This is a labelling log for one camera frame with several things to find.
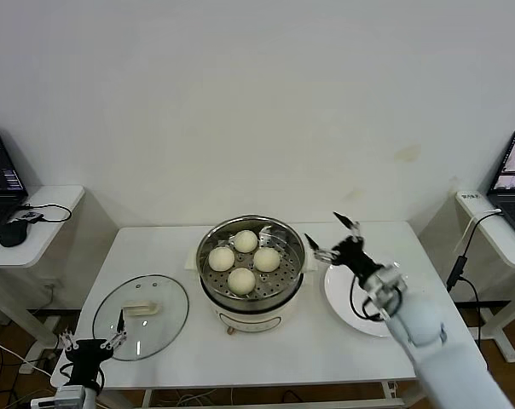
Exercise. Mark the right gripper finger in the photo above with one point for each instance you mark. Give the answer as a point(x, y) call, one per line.
point(354, 232)
point(325, 255)

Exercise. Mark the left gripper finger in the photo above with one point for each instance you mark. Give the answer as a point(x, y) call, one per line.
point(66, 340)
point(120, 334)

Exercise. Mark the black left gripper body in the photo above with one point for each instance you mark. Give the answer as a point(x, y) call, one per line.
point(87, 353)

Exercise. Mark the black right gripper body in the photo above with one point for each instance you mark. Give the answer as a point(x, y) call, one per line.
point(354, 255)

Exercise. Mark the round glass pot lid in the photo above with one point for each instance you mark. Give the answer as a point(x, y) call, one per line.
point(112, 298)

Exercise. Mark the white steamed baozi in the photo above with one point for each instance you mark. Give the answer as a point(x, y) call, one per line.
point(221, 259)
point(241, 281)
point(245, 240)
point(266, 259)

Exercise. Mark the stainless steel steamer basket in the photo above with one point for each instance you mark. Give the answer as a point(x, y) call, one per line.
point(283, 277)

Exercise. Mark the white round plate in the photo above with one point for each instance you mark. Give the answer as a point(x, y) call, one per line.
point(338, 298)

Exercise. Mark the cream electric cooking pot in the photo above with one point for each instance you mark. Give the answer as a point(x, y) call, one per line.
point(249, 317)

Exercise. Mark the black computer mouse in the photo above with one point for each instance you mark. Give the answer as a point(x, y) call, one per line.
point(13, 233)

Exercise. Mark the white side table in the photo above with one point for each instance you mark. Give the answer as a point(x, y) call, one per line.
point(492, 247)
point(48, 204)

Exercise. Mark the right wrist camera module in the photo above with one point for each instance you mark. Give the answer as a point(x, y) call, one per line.
point(387, 281)

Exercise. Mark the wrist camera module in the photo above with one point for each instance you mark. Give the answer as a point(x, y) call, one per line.
point(70, 397)
point(387, 281)

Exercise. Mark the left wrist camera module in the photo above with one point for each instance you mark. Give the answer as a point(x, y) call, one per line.
point(70, 397)

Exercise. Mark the white table frame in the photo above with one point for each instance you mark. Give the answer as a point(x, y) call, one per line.
point(148, 396)

